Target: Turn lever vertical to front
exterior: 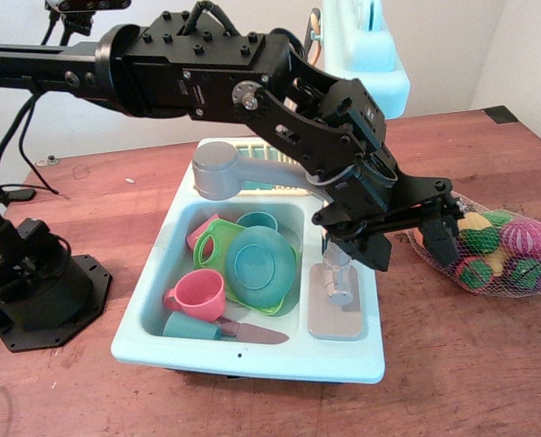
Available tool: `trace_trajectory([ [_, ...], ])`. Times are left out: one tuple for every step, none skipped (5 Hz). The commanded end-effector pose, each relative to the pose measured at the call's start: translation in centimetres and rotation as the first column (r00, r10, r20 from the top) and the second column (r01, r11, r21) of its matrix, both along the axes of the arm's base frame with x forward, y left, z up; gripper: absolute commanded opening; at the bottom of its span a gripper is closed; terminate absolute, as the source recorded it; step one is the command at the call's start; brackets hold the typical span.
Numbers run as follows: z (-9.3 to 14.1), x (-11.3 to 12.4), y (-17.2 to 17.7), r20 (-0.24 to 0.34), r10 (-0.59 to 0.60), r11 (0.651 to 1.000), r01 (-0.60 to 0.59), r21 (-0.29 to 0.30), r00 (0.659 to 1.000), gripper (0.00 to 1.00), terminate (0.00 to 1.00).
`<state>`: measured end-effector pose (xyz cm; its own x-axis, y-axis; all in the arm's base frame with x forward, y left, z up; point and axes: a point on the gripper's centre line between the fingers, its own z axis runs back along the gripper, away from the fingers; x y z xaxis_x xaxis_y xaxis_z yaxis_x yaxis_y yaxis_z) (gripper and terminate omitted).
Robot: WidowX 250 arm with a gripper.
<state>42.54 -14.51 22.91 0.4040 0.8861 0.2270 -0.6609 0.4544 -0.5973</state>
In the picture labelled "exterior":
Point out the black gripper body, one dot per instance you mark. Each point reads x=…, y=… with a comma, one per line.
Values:
x=373, y=195

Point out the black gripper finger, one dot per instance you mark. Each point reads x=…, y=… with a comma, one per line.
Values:
x=373, y=251
x=439, y=242

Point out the grey toy lever handle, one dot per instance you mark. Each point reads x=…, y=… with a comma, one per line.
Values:
x=336, y=273

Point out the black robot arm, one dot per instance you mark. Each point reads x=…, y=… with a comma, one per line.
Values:
x=197, y=64

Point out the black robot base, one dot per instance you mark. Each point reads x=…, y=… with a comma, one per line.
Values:
x=47, y=294

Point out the net bag toy vegetables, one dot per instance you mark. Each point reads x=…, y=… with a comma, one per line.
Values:
x=498, y=252

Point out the light blue toy sink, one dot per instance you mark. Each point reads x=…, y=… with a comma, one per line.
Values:
x=244, y=209

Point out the teal toy plate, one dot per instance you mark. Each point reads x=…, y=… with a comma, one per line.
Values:
x=260, y=267

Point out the teal toy bowl back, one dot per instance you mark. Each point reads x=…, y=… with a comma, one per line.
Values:
x=258, y=218

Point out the yellow dish rack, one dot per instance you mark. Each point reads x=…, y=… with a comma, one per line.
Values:
x=263, y=150

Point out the black corner tape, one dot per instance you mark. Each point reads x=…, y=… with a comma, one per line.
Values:
x=500, y=114

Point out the light blue toy shelf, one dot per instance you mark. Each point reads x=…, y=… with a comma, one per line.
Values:
x=357, y=43

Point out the toy knife purple grey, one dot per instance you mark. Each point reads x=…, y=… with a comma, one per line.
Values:
x=246, y=332

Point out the grey toy faucet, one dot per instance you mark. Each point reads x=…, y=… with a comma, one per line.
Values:
x=220, y=172

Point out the green toy tray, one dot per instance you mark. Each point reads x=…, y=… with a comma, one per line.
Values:
x=210, y=253

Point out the pink toy cup back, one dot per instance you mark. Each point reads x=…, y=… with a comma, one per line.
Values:
x=195, y=234

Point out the pink toy cup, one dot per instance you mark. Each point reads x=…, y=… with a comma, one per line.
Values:
x=200, y=294
x=195, y=234

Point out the pink toy cup front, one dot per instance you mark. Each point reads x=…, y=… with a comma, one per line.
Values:
x=200, y=294

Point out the teal toy cup lying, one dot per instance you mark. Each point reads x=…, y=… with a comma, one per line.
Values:
x=181, y=325

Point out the camera mount top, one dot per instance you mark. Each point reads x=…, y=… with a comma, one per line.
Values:
x=77, y=15

